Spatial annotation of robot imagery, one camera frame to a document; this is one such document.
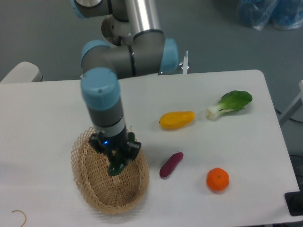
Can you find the orange tangerine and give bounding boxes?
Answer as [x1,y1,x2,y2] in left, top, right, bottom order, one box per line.
[206,167,230,192]

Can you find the white chair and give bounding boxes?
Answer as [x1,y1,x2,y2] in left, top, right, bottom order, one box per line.
[1,61,44,84]

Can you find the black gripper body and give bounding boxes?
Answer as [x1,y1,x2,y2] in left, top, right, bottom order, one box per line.
[89,131,142,163]

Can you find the black box at table edge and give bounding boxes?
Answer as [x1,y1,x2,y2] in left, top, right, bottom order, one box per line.
[285,192,303,216]

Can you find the white table clamp bracket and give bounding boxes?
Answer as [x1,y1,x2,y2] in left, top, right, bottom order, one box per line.
[178,50,190,75]

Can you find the dark green cucumber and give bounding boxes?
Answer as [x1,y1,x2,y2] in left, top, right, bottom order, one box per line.
[107,156,126,176]

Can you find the green bok choy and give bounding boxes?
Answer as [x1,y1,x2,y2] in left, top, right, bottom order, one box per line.
[206,90,253,120]

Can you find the white metal frame right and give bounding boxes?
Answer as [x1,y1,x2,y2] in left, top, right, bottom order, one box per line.
[278,80,303,126]

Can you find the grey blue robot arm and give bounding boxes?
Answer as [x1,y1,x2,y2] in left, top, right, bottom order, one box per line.
[71,0,178,165]

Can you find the purple sweet potato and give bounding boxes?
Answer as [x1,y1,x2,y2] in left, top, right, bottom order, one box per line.
[159,152,184,178]

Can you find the woven wicker basket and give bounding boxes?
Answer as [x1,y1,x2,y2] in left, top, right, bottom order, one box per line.
[71,127,149,214]

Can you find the blue plastic bags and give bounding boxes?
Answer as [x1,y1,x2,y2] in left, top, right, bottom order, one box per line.
[237,0,303,31]

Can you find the yellow mango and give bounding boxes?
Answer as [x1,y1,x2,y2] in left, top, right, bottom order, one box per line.
[159,111,196,130]

